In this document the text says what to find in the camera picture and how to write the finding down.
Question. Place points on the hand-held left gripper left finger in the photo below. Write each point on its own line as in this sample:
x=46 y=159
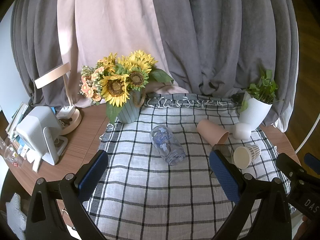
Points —
x=92 y=173

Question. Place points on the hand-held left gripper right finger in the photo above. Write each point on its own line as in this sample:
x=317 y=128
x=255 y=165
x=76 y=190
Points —
x=225 y=177

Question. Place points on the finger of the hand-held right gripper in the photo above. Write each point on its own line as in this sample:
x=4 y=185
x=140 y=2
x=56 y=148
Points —
x=313 y=162
x=290 y=163

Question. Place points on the clear glass cup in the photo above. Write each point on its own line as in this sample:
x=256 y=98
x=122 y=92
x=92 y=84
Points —
x=226 y=153

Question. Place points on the plaid paper cup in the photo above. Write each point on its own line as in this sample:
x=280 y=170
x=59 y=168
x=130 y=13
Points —
x=243 y=156

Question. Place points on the pink plastic cup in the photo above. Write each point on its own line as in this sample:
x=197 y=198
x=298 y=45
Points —
x=211 y=131

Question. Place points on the small white cup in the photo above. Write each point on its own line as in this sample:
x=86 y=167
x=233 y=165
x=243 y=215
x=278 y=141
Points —
x=242 y=131

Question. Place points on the white curved tube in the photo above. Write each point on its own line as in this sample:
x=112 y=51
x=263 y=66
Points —
x=308 y=135

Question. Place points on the white ribbed plant pot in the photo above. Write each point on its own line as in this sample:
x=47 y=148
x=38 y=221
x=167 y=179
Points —
x=255 y=112

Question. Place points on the checked black white cloth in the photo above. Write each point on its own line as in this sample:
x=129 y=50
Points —
x=155 y=192

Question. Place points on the clear glass jar blue print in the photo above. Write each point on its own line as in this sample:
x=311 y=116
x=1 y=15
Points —
x=167 y=145

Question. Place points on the white power adapter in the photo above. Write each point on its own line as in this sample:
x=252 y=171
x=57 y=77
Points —
x=66 y=111

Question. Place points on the white box-shaped appliance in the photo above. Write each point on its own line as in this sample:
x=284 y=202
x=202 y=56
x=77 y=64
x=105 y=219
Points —
x=36 y=132

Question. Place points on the teal ribbed vase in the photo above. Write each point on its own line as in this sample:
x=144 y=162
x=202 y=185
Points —
x=128 y=112

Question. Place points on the green leafy plant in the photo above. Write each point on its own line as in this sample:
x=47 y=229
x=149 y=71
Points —
x=265 y=87

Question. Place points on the striped cloth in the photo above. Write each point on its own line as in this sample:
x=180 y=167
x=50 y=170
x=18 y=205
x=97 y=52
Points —
x=16 y=215

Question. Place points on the sunflower bouquet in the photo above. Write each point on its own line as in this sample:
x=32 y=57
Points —
x=117 y=85

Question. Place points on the stack of books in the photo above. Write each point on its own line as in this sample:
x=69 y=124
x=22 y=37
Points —
x=16 y=120

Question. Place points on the white desk lamp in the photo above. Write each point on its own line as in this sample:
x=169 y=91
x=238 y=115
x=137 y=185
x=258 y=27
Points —
x=53 y=75

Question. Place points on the grey curtain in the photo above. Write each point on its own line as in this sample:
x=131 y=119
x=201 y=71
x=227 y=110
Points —
x=225 y=37
x=37 y=42

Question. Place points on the pink curtain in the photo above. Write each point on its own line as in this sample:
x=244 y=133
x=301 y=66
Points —
x=107 y=30

